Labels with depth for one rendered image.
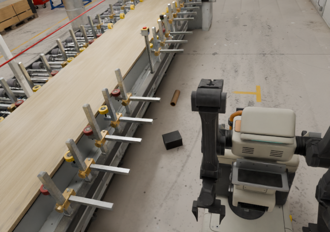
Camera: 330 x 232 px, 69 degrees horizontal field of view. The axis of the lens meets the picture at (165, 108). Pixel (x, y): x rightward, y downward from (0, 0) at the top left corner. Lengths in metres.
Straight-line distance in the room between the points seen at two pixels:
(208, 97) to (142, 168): 2.01
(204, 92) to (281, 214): 1.48
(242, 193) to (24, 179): 1.32
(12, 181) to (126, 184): 1.15
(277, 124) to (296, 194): 1.54
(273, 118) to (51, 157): 1.40
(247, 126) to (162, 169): 1.68
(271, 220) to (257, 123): 1.10
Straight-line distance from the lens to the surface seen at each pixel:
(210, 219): 1.99
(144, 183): 2.55
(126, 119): 2.00
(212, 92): 0.75
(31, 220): 1.80
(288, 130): 1.08
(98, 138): 1.81
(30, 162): 1.88
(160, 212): 2.36
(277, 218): 2.06
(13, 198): 1.73
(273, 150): 1.21
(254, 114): 1.07
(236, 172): 1.27
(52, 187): 1.50
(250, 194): 1.49
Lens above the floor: 2.05
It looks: 38 degrees down
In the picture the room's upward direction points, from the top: 9 degrees counter-clockwise
